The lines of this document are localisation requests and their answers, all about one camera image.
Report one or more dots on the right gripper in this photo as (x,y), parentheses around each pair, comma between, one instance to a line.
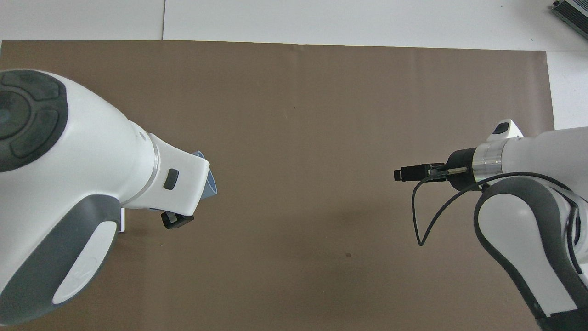
(459,168)

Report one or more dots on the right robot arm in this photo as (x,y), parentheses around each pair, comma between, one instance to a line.
(542,151)

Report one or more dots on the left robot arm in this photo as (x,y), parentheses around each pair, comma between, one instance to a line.
(82,151)

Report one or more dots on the blue cup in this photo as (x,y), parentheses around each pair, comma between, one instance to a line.
(212,186)

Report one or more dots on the grey metal device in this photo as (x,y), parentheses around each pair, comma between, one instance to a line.
(573,13)

